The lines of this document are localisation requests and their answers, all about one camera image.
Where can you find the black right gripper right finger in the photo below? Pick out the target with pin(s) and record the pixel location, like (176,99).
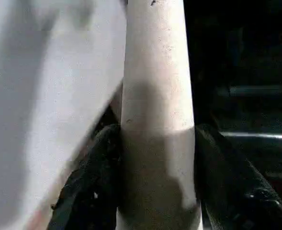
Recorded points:
(231,191)

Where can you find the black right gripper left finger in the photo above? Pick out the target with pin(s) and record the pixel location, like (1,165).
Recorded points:
(93,191)

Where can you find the white plastic table leg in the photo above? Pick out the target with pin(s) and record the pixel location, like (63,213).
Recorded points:
(155,96)

